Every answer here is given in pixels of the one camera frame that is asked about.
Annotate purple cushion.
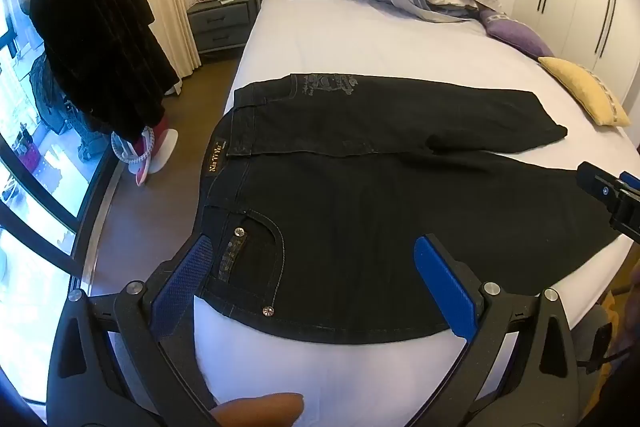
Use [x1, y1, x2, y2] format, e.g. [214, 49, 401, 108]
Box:
[479, 7, 556, 59]

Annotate hanging black garment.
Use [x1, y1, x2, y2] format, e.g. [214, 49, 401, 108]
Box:
[29, 0, 180, 142]

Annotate black denim pants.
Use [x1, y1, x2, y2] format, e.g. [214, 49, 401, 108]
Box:
[197, 73, 633, 345]

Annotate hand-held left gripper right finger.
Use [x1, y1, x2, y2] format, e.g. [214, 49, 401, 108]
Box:
[412, 234, 598, 427]

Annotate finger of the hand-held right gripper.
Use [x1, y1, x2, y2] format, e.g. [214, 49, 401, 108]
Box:
[607, 172, 640, 240]
[576, 162, 626, 208]

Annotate person's left hand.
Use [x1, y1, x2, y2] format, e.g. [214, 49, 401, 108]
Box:
[210, 394, 306, 427]

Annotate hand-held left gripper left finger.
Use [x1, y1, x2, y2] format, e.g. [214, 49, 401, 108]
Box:
[46, 234, 221, 427]

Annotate large glass window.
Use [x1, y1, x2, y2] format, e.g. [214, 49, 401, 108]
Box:
[0, 0, 132, 408]

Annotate yellow cushion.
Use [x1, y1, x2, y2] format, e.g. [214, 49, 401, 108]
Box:
[537, 57, 632, 126]

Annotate bed with white sheet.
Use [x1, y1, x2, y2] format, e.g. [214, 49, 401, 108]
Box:
[192, 0, 636, 427]

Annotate pink white slipper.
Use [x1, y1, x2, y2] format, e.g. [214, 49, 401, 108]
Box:
[149, 127, 179, 174]
[111, 127, 162, 186]

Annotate grey nightstand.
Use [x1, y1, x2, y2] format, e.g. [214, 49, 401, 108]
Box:
[186, 0, 258, 54]

